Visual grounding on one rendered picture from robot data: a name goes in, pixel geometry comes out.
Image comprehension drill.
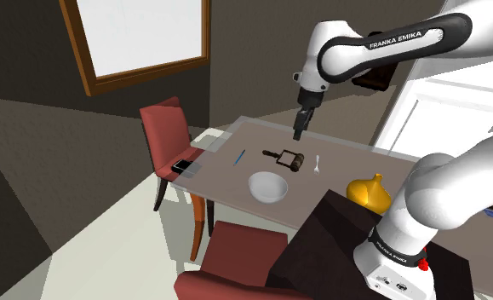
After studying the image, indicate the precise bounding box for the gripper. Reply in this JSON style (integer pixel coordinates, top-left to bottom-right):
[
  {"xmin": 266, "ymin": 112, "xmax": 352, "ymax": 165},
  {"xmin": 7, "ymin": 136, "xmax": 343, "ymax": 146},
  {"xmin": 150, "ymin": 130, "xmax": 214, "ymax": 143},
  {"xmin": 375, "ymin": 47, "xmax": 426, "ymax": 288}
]
[{"xmin": 292, "ymin": 87, "xmax": 326, "ymax": 141}]

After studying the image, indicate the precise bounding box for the dark brown roller tool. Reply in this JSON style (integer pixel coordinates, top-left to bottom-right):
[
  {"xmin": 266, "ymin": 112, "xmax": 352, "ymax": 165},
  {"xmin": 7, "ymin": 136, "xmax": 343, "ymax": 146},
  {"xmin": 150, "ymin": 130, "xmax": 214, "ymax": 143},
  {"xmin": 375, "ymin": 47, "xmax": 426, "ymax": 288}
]
[{"xmin": 261, "ymin": 148, "xmax": 306, "ymax": 174}]

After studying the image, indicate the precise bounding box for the white bowl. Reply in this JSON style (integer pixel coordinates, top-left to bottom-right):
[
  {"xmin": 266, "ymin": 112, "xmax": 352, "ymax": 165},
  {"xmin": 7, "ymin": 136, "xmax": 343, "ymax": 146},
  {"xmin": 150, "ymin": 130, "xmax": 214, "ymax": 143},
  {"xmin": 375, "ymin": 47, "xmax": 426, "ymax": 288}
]
[{"xmin": 247, "ymin": 170, "xmax": 289, "ymax": 205}]

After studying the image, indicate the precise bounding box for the dark brown rounded panel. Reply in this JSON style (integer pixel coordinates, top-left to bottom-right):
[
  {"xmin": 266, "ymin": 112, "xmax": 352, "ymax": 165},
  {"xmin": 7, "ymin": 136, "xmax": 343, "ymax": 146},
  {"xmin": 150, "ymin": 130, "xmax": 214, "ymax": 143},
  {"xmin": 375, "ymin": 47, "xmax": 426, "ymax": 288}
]
[{"xmin": 350, "ymin": 31, "xmax": 399, "ymax": 92}]

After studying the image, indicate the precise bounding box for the yellow gourd vase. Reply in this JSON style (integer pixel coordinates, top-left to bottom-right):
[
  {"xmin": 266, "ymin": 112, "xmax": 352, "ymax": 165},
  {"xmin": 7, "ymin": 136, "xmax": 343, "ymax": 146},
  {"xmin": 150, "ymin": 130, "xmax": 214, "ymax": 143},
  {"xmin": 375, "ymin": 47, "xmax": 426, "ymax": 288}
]
[{"xmin": 345, "ymin": 173, "xmax": 393, "ymax": 216}]

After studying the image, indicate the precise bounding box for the black phone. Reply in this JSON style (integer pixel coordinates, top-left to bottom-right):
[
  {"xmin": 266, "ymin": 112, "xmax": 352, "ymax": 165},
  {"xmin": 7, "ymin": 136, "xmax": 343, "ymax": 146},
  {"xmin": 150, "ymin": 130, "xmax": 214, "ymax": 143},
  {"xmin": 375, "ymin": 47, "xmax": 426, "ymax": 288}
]
[{"xmin": 170, "ymin": 159, "xmax": 194, "ymax": 175}]

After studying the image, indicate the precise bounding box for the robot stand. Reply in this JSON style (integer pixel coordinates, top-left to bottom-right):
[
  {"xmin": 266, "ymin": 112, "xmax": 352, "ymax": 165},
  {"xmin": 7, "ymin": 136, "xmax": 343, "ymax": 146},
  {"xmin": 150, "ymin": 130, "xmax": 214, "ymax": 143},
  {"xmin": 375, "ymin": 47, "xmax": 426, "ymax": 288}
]
[{"xmin": 265, "ymin": 188, "xmax": 475, "ymax": 300}]

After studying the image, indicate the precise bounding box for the red chair with dark legs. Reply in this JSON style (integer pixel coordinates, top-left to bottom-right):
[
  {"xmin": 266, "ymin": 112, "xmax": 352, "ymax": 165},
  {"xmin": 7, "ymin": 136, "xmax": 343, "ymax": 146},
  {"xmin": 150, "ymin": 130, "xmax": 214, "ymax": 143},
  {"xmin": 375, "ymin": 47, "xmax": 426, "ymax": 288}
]
[{"xmin": 139, "ymin": 95, "xmax": 216, "ymax": 239}]

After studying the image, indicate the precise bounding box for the white door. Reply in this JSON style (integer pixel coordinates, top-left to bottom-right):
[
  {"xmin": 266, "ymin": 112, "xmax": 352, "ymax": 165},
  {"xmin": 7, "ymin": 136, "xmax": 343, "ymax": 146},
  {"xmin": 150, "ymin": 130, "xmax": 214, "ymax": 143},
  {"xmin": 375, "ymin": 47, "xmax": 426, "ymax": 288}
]
[{"xmin": 371, "ymin": 55, "xmax": 493, "ymax": 159}]

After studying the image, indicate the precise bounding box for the wooden framed window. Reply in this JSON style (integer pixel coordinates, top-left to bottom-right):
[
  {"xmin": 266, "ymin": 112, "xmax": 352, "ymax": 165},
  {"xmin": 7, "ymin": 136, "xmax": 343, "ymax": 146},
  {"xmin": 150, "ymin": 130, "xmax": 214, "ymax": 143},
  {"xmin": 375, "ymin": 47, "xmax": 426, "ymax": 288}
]
[{"xmin": 58, "ymin": 0, "xmax": 212, "ymax": 98}]

